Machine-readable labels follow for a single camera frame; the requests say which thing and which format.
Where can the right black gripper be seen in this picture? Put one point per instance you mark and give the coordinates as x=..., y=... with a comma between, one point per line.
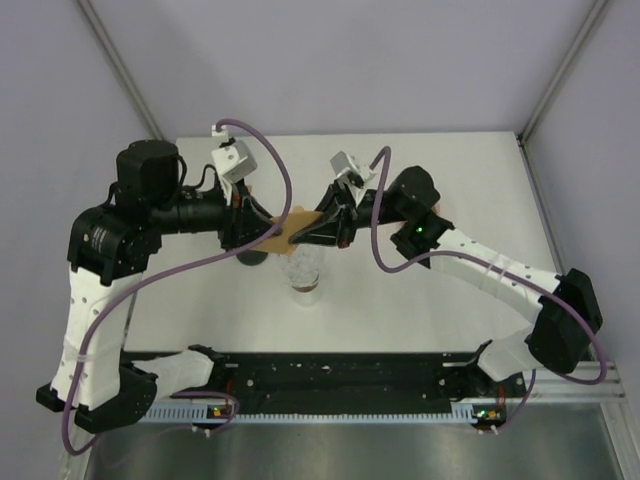
x=334, y=228

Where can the glass carafe red collar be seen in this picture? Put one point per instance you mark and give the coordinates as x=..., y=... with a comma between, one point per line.
x=252, y=258

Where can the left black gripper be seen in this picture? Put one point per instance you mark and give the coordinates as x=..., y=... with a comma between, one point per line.
x=244, y=218

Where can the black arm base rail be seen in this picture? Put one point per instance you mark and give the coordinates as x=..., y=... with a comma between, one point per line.
x=353, y=383

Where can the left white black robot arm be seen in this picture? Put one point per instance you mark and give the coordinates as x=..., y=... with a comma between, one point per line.
x=109, y=251

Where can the clear glass crystal dripper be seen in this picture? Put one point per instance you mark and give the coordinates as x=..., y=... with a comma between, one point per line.
x=302, y=268

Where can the right aluminium frame post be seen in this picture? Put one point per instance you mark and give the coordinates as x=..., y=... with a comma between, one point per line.
x=588, y=27

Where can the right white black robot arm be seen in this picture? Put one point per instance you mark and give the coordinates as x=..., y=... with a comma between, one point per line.
x=561, y=310

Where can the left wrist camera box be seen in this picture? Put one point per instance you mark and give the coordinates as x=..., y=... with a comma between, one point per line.
x=232, y=158

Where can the left aluminium frame post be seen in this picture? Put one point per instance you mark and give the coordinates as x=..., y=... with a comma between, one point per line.
x=118, y=67

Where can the glass cup with coffee grounds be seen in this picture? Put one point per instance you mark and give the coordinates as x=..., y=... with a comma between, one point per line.
x=306, y=296

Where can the grey slotted cable duct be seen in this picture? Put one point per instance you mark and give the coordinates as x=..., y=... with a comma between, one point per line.
x=210, y=413

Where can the aluminium frame post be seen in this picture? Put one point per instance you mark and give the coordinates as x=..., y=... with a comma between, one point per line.
x=588, y=27
x=118, y=67

